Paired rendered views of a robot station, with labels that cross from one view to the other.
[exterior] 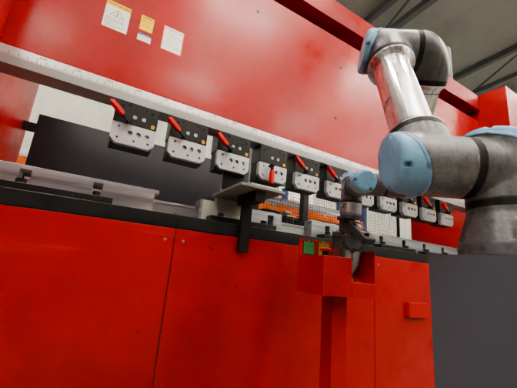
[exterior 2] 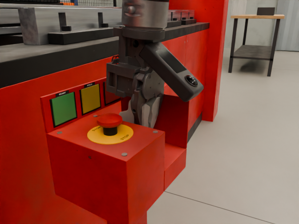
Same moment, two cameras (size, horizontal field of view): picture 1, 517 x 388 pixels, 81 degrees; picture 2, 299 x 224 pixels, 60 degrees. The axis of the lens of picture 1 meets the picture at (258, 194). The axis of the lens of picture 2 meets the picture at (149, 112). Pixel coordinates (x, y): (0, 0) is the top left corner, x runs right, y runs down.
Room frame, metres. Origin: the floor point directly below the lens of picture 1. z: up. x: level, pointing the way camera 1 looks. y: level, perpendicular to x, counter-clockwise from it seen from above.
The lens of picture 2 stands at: (0.70, -0.06, 0.96)
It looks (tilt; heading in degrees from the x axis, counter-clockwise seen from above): 21 degrees down; 322
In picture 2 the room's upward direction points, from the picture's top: straight up
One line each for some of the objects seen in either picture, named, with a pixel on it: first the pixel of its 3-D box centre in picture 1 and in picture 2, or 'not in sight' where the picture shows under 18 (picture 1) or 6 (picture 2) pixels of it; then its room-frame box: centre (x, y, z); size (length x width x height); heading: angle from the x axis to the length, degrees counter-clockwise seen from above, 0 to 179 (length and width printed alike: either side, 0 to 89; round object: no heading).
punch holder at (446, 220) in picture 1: (440, 214); not in sight; (2.02, -1.26, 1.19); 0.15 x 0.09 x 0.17; 119
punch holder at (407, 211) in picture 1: (403, 203); not in sight; (1.83, -0.91, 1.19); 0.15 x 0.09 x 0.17; 119
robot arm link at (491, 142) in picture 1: (495, 168); not in sight; (0.53, -0.44, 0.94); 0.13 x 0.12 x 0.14; 87
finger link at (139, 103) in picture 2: (345, 249); (140, 102); (1.04, -0.32, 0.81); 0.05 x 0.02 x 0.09; 110
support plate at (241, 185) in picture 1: (246, 194); not in sight; (1.13, 0.05, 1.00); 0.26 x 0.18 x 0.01; 29
